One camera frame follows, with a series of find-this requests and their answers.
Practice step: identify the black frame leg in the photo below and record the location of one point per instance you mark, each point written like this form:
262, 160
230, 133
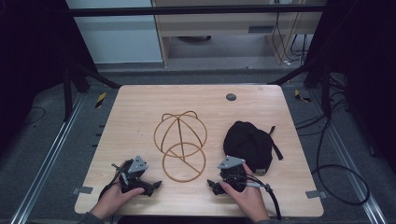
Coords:
325, 90
67, 93

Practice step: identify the white cabinet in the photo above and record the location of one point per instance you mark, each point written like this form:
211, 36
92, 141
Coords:
118, 37

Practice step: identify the person's left hand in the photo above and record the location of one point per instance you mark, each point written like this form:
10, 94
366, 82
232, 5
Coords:
112, 200

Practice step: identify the aluminium floor rail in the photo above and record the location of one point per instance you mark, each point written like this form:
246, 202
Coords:
351, 161
46, 158

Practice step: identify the light wooden desk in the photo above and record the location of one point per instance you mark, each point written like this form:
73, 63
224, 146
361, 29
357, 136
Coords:
218, 26

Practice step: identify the yellow black striped tape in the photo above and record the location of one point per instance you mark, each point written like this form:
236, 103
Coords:
100, 100
300, 96

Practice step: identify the grey round table grommet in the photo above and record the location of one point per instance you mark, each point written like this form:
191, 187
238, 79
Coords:
231, 96

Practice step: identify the dark curtain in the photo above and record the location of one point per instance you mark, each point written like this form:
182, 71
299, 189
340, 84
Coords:
31, 62
364, 68

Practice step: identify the black baseball cap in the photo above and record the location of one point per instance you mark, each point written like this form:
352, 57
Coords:
249, 144

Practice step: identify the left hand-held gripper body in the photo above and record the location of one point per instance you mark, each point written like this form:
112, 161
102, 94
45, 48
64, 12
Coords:
133, 179

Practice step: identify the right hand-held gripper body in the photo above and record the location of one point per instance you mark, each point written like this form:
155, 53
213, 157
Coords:
232, 174

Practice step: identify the black horizontal frame bar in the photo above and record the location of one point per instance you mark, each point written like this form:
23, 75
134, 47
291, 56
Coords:
186, 11

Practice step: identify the grey tape strip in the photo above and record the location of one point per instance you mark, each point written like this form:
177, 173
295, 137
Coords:
82, 190
316, 194

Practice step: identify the person's right hand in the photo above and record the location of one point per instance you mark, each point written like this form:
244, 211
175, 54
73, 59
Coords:
247, 200

